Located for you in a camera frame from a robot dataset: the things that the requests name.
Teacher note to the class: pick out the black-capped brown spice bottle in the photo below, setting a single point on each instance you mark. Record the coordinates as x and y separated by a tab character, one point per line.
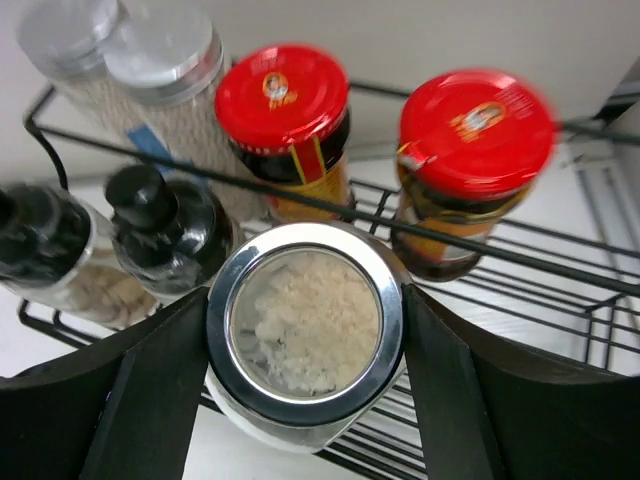
56	250

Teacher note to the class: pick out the silver-capped blue-label shaker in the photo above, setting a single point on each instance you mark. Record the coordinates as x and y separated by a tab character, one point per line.
169	59
66	42

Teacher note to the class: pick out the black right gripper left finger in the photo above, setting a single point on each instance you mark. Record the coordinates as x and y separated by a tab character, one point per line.
121	408

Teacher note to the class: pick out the black-capped white powder bottle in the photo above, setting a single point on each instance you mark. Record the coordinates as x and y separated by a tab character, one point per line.
172	234

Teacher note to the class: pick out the red-lid brown sauce jar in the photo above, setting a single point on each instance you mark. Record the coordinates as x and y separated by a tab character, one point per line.
472	143

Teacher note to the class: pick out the clear glass jar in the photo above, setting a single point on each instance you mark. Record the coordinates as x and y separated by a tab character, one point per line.
305	331

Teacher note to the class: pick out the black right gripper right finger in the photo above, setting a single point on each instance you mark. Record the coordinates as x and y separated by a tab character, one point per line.
493	408

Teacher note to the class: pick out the red-capped dark sauce bottle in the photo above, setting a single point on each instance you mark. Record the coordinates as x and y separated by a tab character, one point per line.
285	109

